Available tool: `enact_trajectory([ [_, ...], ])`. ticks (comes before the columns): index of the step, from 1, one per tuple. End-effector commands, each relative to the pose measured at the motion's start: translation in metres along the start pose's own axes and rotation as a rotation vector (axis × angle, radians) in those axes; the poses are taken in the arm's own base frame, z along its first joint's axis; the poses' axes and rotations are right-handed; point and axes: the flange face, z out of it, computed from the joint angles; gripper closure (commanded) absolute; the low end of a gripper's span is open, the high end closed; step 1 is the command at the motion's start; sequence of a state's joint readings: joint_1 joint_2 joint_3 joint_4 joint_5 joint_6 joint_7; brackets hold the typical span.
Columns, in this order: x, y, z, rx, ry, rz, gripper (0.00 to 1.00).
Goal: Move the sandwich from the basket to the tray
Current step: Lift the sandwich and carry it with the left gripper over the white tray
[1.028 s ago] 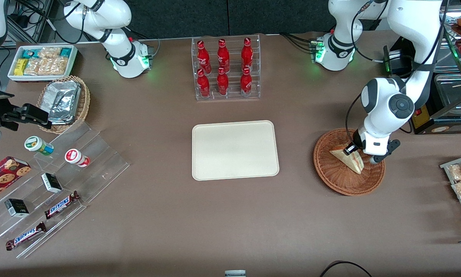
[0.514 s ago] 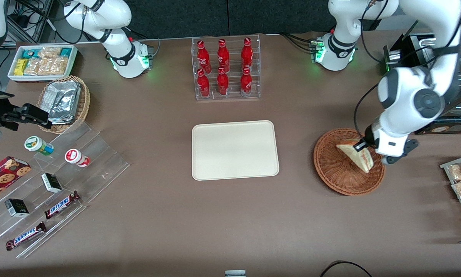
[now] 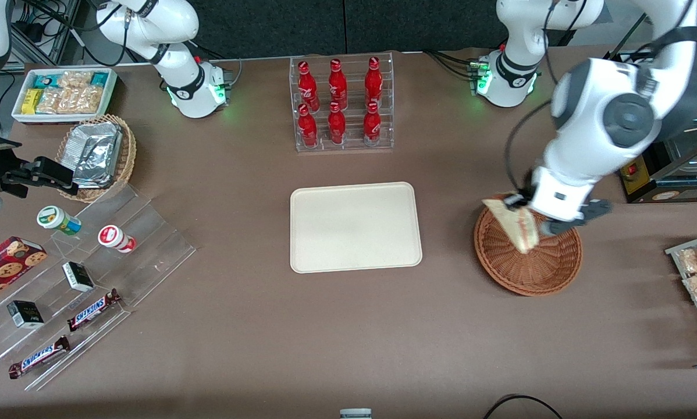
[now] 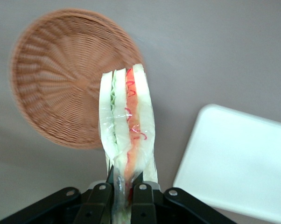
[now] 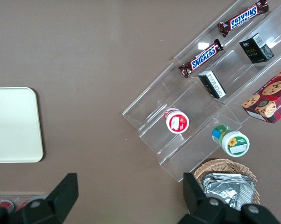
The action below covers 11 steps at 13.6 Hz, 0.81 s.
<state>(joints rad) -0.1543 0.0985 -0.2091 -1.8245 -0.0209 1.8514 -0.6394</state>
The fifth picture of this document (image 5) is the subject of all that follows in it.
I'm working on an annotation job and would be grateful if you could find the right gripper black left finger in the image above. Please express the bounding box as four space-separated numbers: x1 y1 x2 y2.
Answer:
0 173 79 224

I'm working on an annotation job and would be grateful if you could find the small black carton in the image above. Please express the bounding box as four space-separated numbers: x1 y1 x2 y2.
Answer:
198 70 227 100
239 32 275 64

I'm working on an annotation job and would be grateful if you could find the green sunflower yoghurt cup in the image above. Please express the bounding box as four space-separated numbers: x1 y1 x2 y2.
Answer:
211 125 250 157

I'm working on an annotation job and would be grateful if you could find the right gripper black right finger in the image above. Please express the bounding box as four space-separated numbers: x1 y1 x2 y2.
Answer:
175 172 278 224

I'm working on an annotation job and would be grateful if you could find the clear acrylic step shelf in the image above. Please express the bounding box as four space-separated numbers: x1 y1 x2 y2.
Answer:
121 0 281 183

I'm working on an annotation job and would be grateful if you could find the cream plastic tray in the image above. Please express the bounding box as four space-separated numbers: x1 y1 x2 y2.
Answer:
0 87 44 164

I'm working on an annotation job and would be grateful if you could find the brown Snickers bar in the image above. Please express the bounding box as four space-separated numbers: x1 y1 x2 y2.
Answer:
218 0 270 38
178 39 224 79

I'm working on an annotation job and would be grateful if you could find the clear acrylic bottle rack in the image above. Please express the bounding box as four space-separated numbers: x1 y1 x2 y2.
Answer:
0 191 48 210

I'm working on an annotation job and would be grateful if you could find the light wicker basket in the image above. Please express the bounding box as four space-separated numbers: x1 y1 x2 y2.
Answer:
193 158 260 215

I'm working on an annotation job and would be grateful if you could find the silver foil packet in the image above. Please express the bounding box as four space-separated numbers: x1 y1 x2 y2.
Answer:
201 173 256 212

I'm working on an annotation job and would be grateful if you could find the red cola bottle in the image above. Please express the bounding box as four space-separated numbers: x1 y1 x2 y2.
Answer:
18 198 35 210
0 200 15 210

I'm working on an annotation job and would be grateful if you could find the red tartan cookie box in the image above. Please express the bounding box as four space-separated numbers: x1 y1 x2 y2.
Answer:
241 64 281 124

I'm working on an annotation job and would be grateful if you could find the red lid yoghurt cup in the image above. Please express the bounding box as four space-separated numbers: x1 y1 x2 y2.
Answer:
163 107 190 134

